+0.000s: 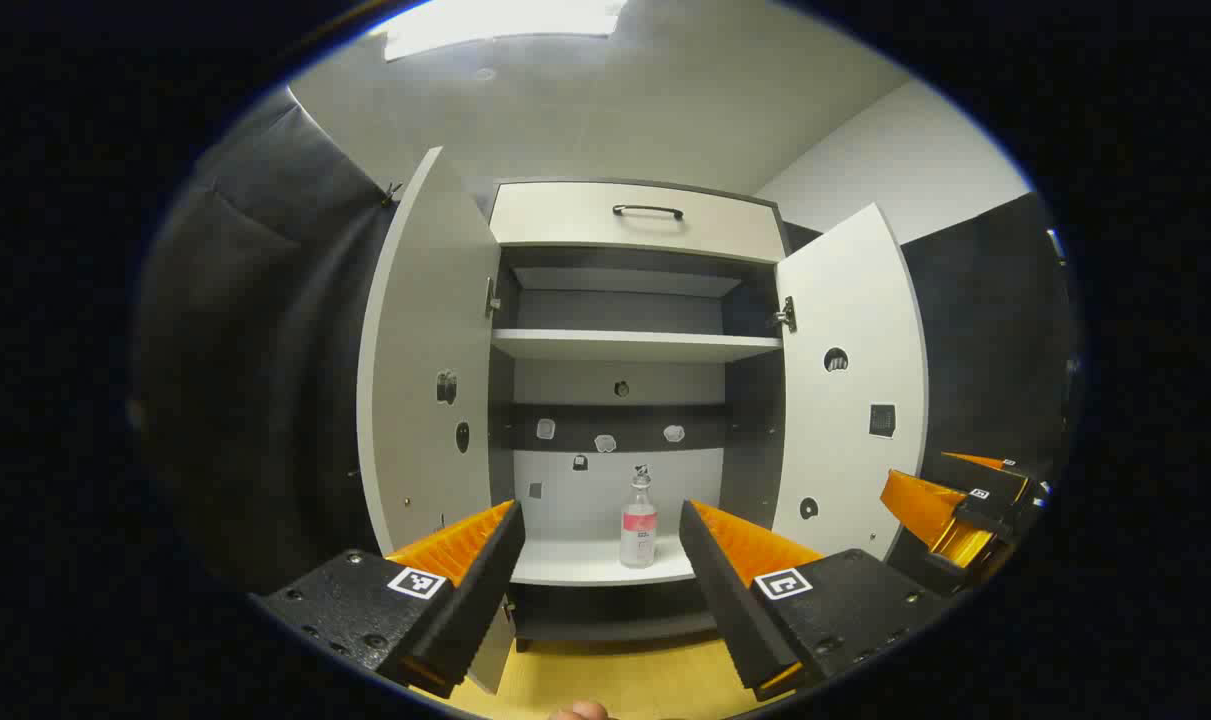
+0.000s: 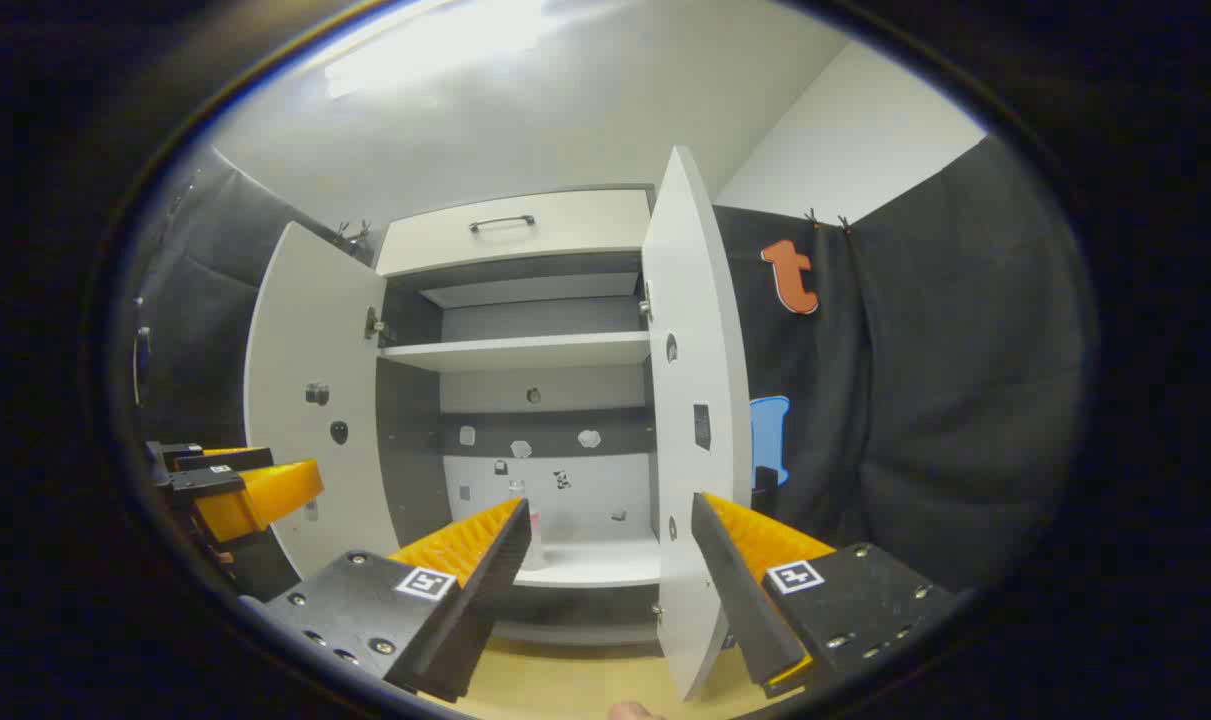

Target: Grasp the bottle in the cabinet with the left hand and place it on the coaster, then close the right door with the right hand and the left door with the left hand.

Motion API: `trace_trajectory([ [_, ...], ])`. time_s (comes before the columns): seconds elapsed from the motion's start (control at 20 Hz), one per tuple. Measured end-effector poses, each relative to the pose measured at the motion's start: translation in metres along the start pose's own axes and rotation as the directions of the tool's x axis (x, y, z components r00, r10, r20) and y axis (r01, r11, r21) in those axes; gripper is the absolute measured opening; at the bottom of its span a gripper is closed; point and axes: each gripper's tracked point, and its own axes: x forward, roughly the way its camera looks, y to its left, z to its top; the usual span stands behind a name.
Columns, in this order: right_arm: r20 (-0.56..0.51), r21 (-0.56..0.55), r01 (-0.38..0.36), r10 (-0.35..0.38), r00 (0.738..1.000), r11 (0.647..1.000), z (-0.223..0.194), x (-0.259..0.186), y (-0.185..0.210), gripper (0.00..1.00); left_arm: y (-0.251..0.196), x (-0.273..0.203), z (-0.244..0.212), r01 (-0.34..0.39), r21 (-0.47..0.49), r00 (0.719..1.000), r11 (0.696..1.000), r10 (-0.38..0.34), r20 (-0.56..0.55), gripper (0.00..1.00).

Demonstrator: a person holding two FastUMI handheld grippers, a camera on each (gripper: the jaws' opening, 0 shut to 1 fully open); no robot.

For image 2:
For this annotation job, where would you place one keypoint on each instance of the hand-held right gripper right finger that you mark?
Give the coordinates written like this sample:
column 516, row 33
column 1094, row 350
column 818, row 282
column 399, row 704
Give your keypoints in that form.
column 740, row 590

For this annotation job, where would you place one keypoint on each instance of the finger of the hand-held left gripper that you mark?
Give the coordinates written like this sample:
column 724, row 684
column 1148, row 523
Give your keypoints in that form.
column 210, row 482
column 225, row 460

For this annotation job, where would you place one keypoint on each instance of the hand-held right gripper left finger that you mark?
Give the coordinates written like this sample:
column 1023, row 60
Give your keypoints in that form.
column 480, row 590

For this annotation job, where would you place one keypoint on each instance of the clear plastic bottle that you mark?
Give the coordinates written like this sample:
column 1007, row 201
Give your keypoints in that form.
column 535, row 530

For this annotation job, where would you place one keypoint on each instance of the white cabinet door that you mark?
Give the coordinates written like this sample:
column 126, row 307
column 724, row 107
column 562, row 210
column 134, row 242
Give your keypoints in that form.
column 695, row 300
column 305, row 330

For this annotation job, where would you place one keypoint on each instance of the white and grey cabinet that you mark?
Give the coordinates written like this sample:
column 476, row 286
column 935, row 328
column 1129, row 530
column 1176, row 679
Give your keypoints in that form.
column 410, row 440

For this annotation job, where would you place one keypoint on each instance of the white cabinet drawer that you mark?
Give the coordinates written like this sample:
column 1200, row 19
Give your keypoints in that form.
column 565, row 225

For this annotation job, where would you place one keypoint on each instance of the black backdrop cloth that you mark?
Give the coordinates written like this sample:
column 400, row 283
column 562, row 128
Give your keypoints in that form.
column 965, row 400
column 195, row 300

